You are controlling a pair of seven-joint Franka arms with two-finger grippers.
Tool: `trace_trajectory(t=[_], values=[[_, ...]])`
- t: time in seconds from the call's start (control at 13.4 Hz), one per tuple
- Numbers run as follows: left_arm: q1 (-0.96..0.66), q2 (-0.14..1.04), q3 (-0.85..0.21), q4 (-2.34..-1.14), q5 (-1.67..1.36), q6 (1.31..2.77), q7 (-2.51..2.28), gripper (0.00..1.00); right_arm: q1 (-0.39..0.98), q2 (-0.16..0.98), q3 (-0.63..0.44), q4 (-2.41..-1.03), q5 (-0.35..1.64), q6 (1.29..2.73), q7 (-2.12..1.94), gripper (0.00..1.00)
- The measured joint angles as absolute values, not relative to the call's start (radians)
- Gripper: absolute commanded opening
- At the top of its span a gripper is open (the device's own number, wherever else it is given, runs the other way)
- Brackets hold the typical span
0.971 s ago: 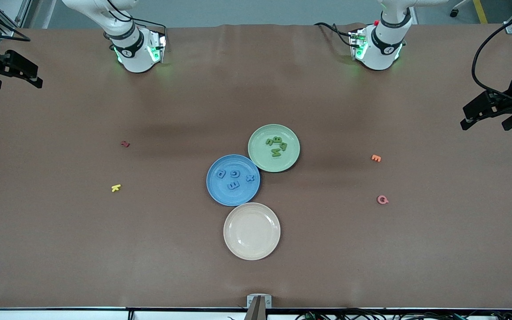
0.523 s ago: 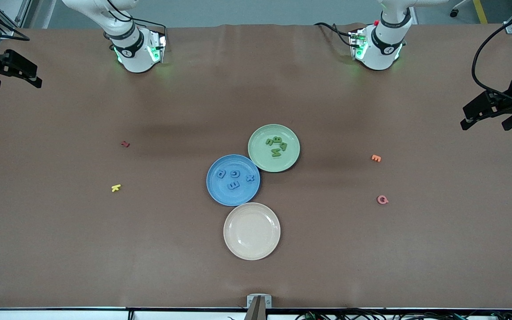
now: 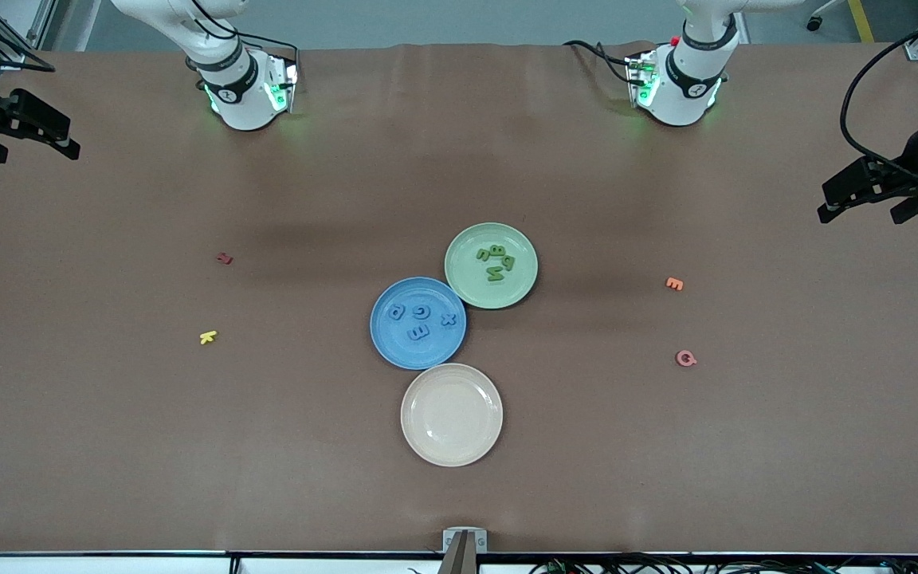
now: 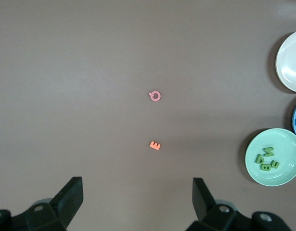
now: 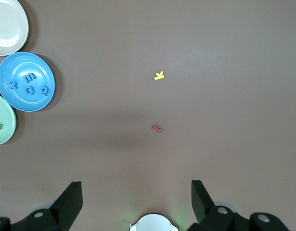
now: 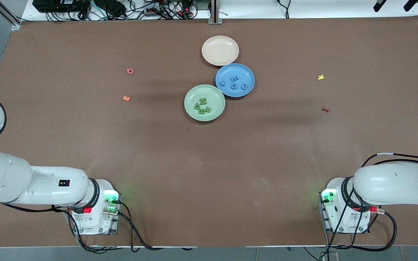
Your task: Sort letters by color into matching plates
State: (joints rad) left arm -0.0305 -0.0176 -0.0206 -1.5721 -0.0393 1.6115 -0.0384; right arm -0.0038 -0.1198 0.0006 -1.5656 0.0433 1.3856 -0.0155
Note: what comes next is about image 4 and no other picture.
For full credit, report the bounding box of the beige plate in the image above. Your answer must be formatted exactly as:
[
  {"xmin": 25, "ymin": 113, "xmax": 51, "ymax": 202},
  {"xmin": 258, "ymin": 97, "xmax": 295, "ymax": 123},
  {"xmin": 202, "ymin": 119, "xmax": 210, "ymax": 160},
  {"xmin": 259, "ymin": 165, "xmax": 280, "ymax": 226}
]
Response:
[{"xmin": 275, "ymin": 29, "xmax": 296, "ymax": 94}]

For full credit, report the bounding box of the green plate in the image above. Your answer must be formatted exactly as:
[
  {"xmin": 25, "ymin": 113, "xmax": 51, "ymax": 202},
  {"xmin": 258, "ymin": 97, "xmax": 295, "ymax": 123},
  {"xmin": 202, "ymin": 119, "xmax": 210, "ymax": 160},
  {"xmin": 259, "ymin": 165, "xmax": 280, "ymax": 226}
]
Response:
[{"xmin": 245, "ymin": 128, "xmax": 296, "ymax": 187}]

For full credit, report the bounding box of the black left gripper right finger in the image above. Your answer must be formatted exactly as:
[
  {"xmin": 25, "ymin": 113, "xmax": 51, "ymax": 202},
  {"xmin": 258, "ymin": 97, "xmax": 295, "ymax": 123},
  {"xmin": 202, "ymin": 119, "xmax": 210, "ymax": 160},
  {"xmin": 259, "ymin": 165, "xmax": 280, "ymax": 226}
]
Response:
[{"xmin": 186, "ymin": 177, "xmax": 292, "ymax": 231}]

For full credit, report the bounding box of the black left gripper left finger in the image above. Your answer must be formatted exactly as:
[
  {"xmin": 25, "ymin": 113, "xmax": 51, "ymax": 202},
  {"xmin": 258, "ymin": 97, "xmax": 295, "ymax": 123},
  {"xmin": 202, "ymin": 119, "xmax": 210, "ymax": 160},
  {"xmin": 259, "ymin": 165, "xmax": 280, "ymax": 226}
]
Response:
[{"xmin": 0, "ymin": 176, "xmax": 84, "ymax": 231}]

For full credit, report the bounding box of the pink foam letter G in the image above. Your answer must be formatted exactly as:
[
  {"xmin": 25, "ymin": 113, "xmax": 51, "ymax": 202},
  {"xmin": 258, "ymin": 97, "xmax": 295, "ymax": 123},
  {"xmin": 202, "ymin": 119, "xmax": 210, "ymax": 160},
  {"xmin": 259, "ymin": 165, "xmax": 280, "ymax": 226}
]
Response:
[{"xmin": 147, "ymin": 90, "xmax": 162, "ymax": 103}]

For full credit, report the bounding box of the green foam letter M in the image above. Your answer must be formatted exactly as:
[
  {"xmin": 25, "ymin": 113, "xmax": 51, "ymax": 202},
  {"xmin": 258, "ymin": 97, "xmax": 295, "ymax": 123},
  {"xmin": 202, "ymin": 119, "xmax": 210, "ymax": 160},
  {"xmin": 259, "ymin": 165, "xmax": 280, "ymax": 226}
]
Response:
[{"xmin": 262, "ymin": 146, "xmax": 275, "ymax": 158}]

